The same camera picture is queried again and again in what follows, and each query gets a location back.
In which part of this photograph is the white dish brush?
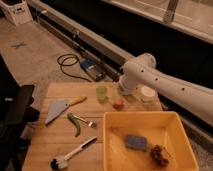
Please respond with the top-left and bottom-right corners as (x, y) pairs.
(50, 136), (97, 170)

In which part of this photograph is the yellow plastic bin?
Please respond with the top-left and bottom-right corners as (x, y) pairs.
(103, 111), (199, 171)

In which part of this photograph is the blue electronic box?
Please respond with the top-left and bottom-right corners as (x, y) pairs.
(80, 59), (105, 82)

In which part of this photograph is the brown scrubber ball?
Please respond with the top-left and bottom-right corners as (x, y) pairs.
(150, 145), (169, 168)

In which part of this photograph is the green handled peeler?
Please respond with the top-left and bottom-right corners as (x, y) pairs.
(67, 113), (97, 137)

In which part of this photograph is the black cable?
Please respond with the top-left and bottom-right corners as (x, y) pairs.
(56, 53), (94, 83)

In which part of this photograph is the black chair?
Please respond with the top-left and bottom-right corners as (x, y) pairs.
(0, 54), (40, 171)

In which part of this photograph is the green plastic cup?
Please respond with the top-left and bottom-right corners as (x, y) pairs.
(96, 86), (107, 103)

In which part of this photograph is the orange apple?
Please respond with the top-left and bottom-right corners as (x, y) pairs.
(113, 99), (124, 110)

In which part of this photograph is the blue sponge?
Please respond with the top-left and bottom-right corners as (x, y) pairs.
(125, 135), (147, 151)

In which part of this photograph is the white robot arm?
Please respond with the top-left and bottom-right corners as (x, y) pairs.
(118, 53), (213, 126)

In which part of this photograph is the yellow handled scraper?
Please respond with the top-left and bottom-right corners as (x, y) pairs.
(45, 96), (87, 125)

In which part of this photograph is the white round container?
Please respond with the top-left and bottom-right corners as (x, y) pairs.
(140, 86), (156, 109)

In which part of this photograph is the white storage box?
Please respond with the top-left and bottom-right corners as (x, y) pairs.
(0, 0), (33, 26)

